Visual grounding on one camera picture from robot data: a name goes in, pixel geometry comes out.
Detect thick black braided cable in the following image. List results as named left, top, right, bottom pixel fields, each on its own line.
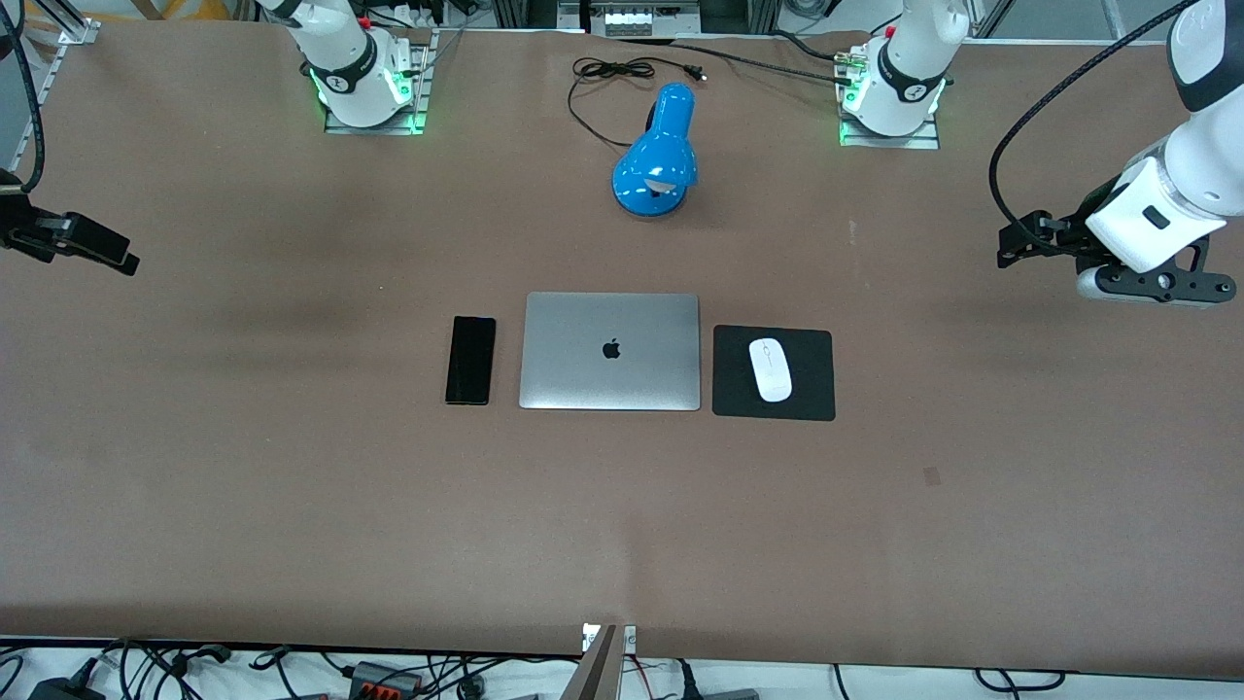
left=622, top=29, right=881, bottom=87

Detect black lamp power cord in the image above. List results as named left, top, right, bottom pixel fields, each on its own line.
left=568, top=56, right=707, bottom=150

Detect black orange connector box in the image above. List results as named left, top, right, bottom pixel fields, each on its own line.
left=350, top=660, right=422, bottom=700

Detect silver closed laptop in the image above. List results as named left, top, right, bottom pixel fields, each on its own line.
left=518, top=292, right=702, bottom=412

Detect blue desk lamp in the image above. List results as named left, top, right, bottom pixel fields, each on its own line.
left=611, top=83, right=699, bottom=220

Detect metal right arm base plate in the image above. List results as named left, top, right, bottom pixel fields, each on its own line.
left=324, top=29, right=431, bottom=136

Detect black cable loop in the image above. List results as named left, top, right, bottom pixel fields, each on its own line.
left=974, top=668, right=1067, bottom=694

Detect black smartphone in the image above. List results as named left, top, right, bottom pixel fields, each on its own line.
left=445, top=315, right=498, bottom=406

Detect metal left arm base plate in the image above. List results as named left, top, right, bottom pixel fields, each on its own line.
left=838, top=44, right=942, bottom=150

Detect black power adapter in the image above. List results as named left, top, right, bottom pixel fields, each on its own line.
left=27, top=676, right=106, bottom=700

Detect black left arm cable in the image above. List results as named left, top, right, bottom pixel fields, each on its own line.
left=988, top=0, right=1198, bottom=227

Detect black mouse pad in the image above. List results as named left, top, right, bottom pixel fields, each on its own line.
left=712, top=325, right=837, bottom=423

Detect black cable tangle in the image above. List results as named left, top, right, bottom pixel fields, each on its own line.
left=92, top=637, right=584, bottom=700

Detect white computer mouse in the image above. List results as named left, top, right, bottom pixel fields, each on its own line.
left=747, top=337, right=794, bottom=404

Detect wooden beam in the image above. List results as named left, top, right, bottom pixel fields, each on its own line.
left=559, top=625, right=623, bottom=700

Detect white metal bracket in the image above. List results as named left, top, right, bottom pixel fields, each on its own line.
left=581, top=623, right=639, bottom=654

